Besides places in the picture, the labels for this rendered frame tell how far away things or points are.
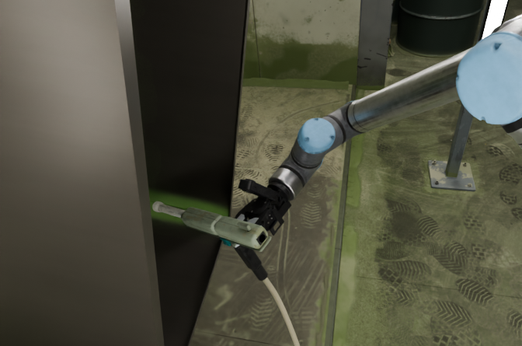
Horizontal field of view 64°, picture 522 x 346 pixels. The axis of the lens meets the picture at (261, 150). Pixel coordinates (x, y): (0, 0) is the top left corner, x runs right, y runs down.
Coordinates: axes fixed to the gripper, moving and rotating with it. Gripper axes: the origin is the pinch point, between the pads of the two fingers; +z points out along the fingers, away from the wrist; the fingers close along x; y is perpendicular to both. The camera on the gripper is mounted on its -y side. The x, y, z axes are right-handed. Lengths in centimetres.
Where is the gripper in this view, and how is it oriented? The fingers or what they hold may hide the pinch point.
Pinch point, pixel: (232, 239)
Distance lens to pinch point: 108.1
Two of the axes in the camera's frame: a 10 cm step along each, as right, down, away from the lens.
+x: -6.8, -0.4, 7.3
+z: -5.8, 6.4, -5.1
